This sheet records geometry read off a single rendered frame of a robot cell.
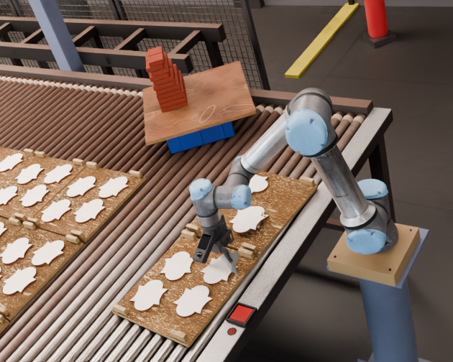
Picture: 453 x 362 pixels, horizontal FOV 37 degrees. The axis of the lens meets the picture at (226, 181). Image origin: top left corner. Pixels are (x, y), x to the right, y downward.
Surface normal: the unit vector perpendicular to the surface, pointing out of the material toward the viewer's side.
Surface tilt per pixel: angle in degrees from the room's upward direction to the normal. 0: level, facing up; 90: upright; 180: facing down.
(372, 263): 1
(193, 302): 0
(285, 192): 0
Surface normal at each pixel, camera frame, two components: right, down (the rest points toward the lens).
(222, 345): -0.25, -0.76
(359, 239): -0.17, 0.72
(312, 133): -0.30, 0.52
